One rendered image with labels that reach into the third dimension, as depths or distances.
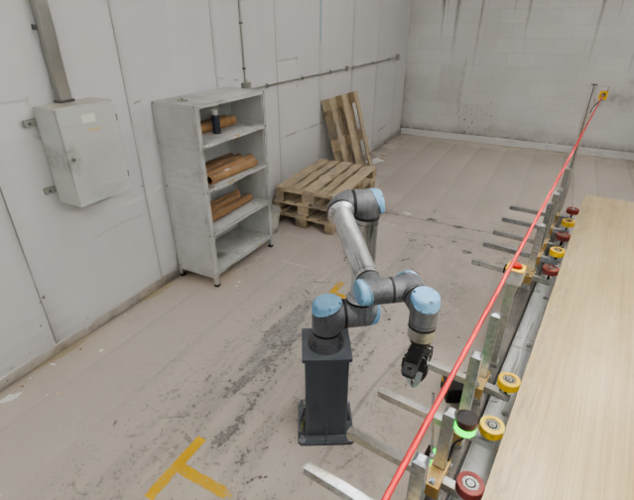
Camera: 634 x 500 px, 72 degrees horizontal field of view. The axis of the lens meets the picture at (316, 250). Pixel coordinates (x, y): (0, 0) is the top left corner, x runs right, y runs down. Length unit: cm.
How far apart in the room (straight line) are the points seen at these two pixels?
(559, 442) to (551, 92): 763
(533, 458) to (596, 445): 23
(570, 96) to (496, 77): 124
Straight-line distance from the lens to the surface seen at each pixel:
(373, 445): 159
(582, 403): 190
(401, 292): 147
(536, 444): 169
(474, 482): 153
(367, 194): 190
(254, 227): 462
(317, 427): 262
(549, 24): 884
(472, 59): 898
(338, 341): 228
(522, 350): 250
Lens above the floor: 211
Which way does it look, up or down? 28 degrees down
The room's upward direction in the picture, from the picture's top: straight up
